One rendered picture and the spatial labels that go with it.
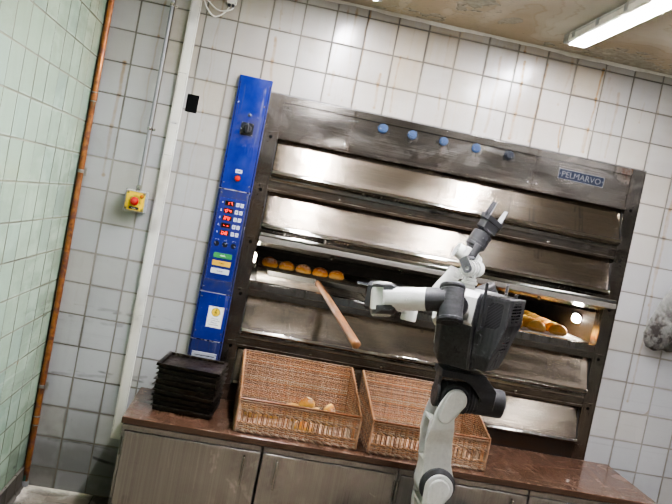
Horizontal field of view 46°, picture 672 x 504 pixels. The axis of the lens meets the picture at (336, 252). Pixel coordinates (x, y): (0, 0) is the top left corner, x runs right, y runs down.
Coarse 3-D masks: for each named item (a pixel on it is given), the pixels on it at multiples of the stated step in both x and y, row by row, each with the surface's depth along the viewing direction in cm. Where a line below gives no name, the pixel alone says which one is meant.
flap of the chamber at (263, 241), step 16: (272, 240) 377; (320, 256) 397; (336, 256) 383; (352, 256) 381; (416, 272) 391; (432, 272) 385; (496, 288) 398; (512, 288) 389; (528, 288) 390; (576, 304) 406; (592, 304) 394; (608, 304) 395
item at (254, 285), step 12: (252, 288) 392; (264, 288) 393; (276, 288) 393; (288, 288) 394; (312, 300) 396; (324, 300) 396; (336, 300) 397; (348, 300) 397; (360, 300) 403; (420, 312) 402; (516, 336) 407; (528, 336) 407; (540, 336) 408; (552, 336) 413; (576, 348) 410; (588, 348) 411
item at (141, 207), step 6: (126, 192) 377; (132, 192) 377; (138, 192) 377; (144, 192) 377; (126, 198) 376; (138, 198) 377; (144, 198) 377; (126, 204) 377; (138, 204) 377; (144, 204) 378; (132, 210) 377; (138, 210) 377; (144, 210) 379
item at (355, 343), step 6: (318, 282) 422; (318, 288) 409; (324, 288) 397; (324, 294) 377; (330, 300) 354; (330, 306) 341; (336, 306) 338; (336, 312) 321; (336, 318) 313; (342, 318) 305; (342, 324) 294; (348, 324) 295; (348, 330) 280; (348, 336) 272; (354, 336) 268; (354, 342) 261; (354, 348) 261
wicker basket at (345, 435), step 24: (264, 360) 391; (288, 360) 393; (312, 360) 395; (240, 384) 357; (264, 384) 389; (312, 384) 393; (336, 384) 394; (240, 408) 346; (264, 408) 347; (288, 408) 348; (312, 408) 350; (336, 408) 392; (360, 408) 359; (264, 432) 347; (288, 432) 349; (312, 432) 350; (336, 432) 352
